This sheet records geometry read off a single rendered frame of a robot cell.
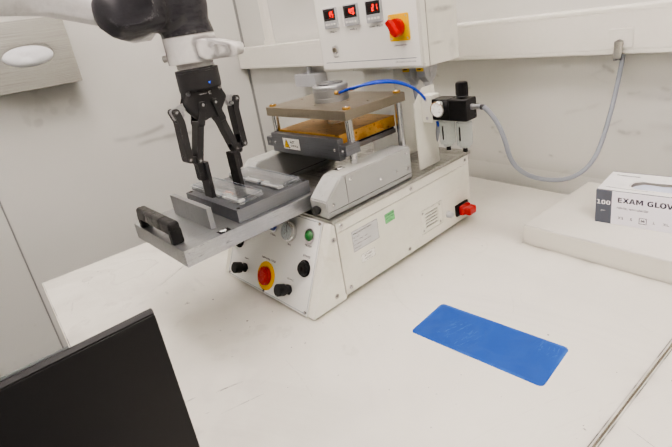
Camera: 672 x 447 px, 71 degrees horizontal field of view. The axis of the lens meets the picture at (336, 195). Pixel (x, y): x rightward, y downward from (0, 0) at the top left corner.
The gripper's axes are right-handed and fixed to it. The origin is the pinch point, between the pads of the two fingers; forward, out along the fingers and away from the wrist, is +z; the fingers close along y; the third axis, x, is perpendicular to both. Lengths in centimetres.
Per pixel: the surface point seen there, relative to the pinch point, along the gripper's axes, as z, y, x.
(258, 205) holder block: 4.5, -0.7, 10.0
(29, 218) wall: 33, 18, -142
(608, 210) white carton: 20, -59, 48
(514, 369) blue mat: 28, -14, 52
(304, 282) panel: 22.1, -5.6, 12.6
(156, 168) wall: 28, -36, -138
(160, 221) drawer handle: 2.7, 14.9, 4.2
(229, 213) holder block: 5.0, 3.7, 7.1
